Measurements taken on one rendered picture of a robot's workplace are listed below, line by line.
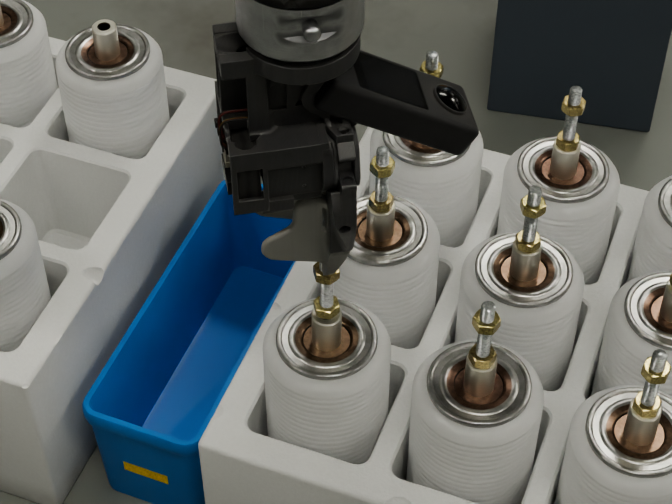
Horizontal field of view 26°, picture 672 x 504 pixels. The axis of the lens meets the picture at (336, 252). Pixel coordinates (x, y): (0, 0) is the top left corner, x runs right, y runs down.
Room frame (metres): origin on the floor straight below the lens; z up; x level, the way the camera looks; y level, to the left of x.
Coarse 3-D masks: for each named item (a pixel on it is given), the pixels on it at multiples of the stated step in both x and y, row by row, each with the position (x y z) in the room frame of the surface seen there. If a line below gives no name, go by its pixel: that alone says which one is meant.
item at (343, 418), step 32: (384, 352) 0.67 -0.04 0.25; (288, 384) 0.64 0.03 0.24; (320, 384) 0.64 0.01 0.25; (352, 384) 0.64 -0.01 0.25; (384, 384) 0.66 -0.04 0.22; (288, 416) 0.64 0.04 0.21; (320, 416) 0.63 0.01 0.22; (352, 416) 0.63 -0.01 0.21; (384, 416) 0.66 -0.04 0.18; (320, 448) 0.63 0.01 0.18; (352, 448) 0.63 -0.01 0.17
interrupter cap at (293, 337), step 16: (304, 304) 0.71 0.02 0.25; (352, 304) 0.71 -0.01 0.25; (288, 320) 0.69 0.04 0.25; (304, 320) 0.69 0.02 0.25; (352, 320) 0.69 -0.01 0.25; (368, 320) 0.69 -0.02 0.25; (288, 336) 0.68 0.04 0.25; (304, 336) 0.68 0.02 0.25; (352, 336) 0.68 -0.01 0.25; (368, 336) 0.68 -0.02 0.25; (288, 352) 0.66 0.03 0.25; (304, 352) 0.66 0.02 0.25; (320, 352) 0.67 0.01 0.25; (336, 352) 0.67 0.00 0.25; (352, 352) 0.66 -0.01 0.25; (368, 352) 0.66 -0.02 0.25; (304, 368) 0.65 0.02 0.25; (320, 368) 0.65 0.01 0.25; (336, 368) 0.65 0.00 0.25; (352, 368) 0.65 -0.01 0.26
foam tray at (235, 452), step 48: (480, 192) 0.93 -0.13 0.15; (624, 192) 0.90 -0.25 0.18; (480, 240) 0.84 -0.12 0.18; (624, 240) 0.84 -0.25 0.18; (288, 288) 0.79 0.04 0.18; (432, 336) 0.74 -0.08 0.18; (576, 336) 0.78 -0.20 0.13; (240, 384) 0.69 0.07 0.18; (576, 384) 0.69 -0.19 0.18; (240, 432) 0.64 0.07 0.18; (384, 432) 0.64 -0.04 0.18; (240, 480) 0.62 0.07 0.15; (288, 480) 0.61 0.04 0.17; (336, 480) 0.60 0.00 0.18; (384, 480) 0.60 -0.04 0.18
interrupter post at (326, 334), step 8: (312, 312) 0.68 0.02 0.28; (312, 320) 0.67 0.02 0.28; (320, 320) 0.67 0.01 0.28; (328, 320) 0.67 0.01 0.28; (336, 320) 0.67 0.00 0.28; (312, 328) 0.67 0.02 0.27; (320, 328) 0.67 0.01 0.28; (328, 328) 0.67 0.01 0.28; (336, 328) 0.67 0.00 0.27; (312, 336) 0.67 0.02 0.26; (320, 336) 0.67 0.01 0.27; (328, 336) 0.67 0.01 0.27; (336, 336) 0.67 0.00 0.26; (320, 344) 0.67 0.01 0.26; (328, 344) 0.67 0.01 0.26; (336, 344) 0.67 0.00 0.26
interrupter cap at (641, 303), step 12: (648, 276) 0.74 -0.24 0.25; (660, 276) 0.74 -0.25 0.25; (636, 288) 0.72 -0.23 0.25; (648, 288) 0.73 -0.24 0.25; (660, 288) 0.73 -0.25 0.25; (636, 300) 0.71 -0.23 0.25; (648, 300) 0.71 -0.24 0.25; (660, 300) 0.72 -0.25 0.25; (636, 312) 0.70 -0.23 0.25; (648, 312) 0.70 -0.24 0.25; (636, 324) 0.69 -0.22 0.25; (648, 324) 0.69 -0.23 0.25; (660, 324) 0.69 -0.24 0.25; (648, 336) 0.68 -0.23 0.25; (660, 336) 0.68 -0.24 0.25
